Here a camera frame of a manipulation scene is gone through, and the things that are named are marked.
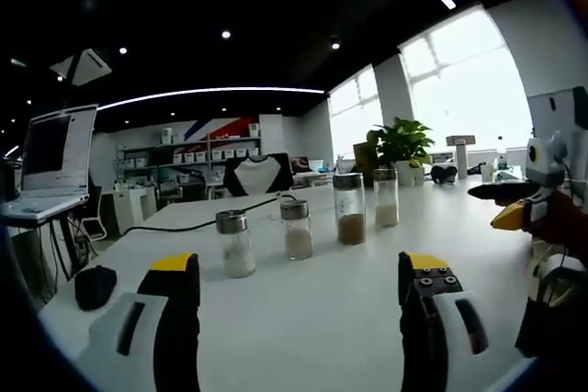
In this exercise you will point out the black cloth lump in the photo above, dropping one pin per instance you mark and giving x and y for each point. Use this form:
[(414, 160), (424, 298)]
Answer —
[(94, 288)]

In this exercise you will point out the tall seasoning bottle brown powder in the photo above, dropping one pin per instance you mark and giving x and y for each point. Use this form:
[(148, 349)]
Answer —
[(351, 222)]

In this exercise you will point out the storage shelf with white bins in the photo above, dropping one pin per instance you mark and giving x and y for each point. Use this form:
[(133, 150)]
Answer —
[(193, 153)]

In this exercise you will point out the short seasoning bottle white powder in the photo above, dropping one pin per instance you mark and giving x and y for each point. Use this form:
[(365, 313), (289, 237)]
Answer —
[(239, 254)]

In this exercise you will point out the short seasoning bottle beige grains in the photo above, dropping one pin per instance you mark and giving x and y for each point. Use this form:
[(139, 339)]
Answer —
[(298, 238)]

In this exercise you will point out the black rounded object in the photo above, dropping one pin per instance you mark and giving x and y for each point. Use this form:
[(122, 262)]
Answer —
[(443, 174)]

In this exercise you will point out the open white laptop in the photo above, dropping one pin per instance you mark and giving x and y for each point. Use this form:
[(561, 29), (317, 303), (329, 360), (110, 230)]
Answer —
[(50, 158)]

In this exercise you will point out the black and white office chair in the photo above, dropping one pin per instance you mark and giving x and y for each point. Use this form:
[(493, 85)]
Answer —
[(257, 176)]

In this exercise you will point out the white mesh office chair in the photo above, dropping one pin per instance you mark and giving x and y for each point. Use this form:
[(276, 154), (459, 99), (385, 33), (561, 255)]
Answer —
[(92, 222)]

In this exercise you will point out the brown cardboard box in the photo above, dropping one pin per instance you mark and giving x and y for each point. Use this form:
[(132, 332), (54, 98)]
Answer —
[(363, 158)]

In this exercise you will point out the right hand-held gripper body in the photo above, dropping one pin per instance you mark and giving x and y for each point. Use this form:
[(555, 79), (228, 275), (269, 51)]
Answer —
[(544, 158)]

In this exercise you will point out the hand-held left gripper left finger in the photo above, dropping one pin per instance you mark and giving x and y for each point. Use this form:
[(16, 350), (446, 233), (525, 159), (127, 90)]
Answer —
[(177, 318)]

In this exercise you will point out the white cup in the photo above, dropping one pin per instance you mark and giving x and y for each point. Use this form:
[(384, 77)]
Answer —
[(487, 173)]

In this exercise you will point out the ceiling air conditioner unit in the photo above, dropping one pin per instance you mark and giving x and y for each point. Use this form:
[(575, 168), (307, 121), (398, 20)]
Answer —
[(82, 66)]

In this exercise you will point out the tall seasoning bottle white powder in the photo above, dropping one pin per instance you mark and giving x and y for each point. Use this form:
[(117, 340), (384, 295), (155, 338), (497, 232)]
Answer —
[(386, 208)]

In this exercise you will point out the white plant pot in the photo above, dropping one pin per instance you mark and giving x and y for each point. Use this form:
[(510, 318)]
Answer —
[(410, 174)]

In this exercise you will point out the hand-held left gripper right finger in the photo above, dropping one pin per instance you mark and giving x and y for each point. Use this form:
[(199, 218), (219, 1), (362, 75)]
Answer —
[(425, 318)]

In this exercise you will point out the green potted plant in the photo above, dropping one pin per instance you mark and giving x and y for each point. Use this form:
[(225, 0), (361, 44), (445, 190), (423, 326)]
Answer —
[(406, 139)]

